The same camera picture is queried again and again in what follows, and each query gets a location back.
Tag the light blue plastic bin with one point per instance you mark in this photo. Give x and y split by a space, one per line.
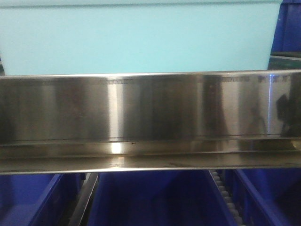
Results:
39 37

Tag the dark blue bin lower centre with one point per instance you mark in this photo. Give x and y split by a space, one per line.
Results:
159 198

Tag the dark blue bin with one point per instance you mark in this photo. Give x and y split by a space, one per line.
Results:
159 198
287 36
266 197
36 200

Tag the roller track with white wheels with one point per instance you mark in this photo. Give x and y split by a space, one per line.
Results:
226 196

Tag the dark blue bin lower right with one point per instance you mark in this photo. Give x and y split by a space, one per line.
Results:
266 197

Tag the dark blue bin lower left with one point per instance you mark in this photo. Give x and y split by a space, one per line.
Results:
36 200

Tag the dark blue bin upper right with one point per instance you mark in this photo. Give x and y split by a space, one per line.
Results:
287 36

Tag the stainless steel shelf front rail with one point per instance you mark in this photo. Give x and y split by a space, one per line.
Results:
150 121

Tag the steel divider rail left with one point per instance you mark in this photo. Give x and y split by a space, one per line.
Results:
84 199

